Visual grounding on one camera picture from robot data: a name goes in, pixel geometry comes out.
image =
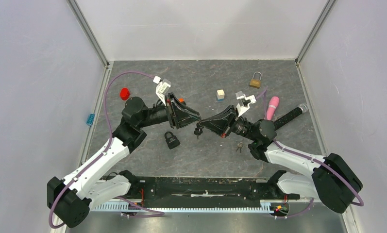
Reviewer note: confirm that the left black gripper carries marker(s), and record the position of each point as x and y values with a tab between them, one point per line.
177	115

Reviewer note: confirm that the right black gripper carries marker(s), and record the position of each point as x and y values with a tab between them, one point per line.
228	115

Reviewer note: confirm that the black key bunch large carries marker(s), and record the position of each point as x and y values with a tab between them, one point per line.
198	130

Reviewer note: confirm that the small silver keys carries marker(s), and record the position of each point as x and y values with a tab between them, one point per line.
239	147

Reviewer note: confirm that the brass padlock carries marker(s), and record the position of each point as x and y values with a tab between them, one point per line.
255	81

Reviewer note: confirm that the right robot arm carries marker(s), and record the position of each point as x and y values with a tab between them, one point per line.
326	178

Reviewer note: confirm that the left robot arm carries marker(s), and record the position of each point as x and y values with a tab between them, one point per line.
71	198

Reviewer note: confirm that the white blue cube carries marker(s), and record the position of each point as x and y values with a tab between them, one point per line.
220	95

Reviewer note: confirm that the pink toy microphone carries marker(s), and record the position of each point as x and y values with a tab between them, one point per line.
273	104

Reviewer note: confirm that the red cylinder block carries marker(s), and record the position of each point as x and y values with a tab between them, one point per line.
124	94

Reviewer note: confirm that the black toy microphone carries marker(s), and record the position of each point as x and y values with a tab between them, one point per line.
288	117

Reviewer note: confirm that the blue lego brick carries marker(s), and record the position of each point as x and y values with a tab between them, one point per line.
90	120

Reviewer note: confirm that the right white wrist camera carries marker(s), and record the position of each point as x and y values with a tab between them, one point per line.
244	102

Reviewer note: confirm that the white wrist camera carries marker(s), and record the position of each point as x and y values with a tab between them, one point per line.
163	85
244	102

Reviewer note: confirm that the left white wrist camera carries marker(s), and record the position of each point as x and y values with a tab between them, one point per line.
163	85

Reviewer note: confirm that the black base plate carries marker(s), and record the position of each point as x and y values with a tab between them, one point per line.
190	192

